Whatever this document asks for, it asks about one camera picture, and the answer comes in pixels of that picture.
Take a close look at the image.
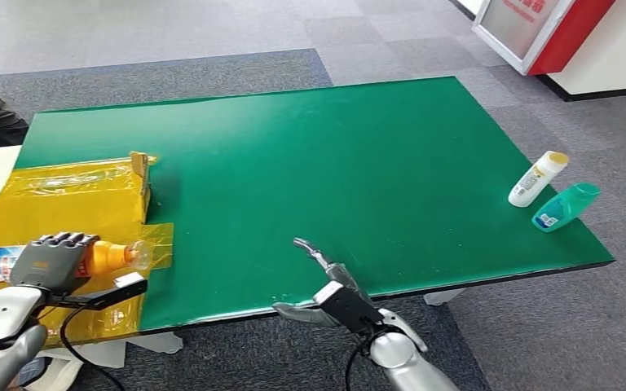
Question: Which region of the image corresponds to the white table foot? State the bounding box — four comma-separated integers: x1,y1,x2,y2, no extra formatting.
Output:
21,330,185,391
422,288,469,308

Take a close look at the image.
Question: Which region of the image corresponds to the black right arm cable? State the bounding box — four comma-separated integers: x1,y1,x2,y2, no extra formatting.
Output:
343,333,374,391

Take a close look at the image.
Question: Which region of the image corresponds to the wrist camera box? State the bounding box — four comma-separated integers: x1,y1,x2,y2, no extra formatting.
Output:
312,279,386,336
46,271,149,312

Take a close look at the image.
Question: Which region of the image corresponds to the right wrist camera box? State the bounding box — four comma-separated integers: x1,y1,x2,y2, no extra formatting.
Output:
312,279,386,336

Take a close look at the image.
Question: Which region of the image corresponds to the green table mat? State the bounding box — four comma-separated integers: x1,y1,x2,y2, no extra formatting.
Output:
13,76,616,332

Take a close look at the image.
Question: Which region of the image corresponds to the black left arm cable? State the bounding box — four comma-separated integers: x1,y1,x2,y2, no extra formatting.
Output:
58,303,126,391

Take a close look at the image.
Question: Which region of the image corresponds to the white bottle with yellow cap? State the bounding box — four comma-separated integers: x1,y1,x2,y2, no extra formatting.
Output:
508,151,571,209

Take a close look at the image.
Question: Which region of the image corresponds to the orange bottle with label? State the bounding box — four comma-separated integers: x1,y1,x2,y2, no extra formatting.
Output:
0,239,152,287

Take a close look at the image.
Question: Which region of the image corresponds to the yellow taped cardboard box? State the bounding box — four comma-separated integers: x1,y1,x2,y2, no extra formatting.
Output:
0,151,175,348

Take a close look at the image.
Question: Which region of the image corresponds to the red and white display stand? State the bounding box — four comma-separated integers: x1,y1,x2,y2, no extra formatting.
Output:
470,0,626,103

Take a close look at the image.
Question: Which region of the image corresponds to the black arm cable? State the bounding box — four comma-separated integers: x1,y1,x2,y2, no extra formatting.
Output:
58,303,126,391
343,333,374,391

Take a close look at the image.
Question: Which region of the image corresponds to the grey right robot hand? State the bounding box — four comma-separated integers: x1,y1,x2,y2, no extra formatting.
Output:
272,237,373,328

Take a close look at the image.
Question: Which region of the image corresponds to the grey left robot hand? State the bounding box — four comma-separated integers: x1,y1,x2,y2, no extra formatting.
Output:
9,231,101,298

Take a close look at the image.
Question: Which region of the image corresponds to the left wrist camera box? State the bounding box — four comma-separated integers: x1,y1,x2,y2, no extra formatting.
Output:
46,271,149,312

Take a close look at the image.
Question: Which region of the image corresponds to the teal transparent bottle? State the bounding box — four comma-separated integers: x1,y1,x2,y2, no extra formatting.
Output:
531,183,602,234

